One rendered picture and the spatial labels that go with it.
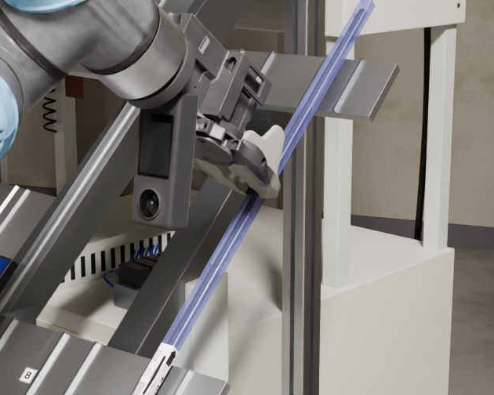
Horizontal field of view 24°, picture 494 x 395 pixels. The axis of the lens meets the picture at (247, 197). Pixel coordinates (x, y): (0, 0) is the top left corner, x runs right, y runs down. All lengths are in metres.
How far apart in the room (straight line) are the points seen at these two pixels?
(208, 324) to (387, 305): 0.70
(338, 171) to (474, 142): 2.48
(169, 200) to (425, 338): 1.08
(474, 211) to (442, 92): 2.33
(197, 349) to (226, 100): 0.32
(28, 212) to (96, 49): 0.53
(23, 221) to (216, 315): 0.29
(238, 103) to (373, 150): 3.25
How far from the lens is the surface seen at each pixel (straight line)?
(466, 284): 3.81
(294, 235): 1.59
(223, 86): 0.96
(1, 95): 0.72
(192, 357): 1.18
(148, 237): 1.85
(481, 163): 4.16
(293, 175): 1.57
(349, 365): 1.79
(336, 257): 1.72
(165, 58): 0.89
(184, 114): 0.93
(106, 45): 0.86
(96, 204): 1.34
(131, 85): 0.89
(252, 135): 1.01
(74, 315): 1.65
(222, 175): 1.04
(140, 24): 0.87
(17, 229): 1.36
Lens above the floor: 1.17
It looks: 14 degrees down
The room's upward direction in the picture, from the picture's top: straight up
